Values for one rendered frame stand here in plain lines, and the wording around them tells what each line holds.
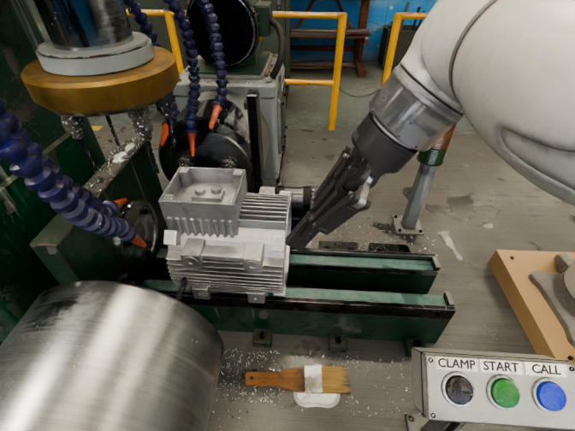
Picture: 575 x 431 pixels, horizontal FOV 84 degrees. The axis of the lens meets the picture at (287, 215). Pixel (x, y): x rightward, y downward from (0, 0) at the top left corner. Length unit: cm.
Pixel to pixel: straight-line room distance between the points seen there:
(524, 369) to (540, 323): 40
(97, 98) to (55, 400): 30
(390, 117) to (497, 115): 15
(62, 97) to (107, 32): 9
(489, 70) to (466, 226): 87
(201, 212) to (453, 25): 39
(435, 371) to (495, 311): 49
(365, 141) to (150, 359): 33
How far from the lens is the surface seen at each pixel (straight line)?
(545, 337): 86
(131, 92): 43
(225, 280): 56
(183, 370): 39
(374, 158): 38
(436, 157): 86
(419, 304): 67
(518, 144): 23
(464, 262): 98
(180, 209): 53
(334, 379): 70
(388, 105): 37
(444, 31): 34
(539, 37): 24
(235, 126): 73
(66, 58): 46
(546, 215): 128
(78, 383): 36
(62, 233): 54
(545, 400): 49
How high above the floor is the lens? 145
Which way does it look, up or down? 41 degrees down
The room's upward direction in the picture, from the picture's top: straight up
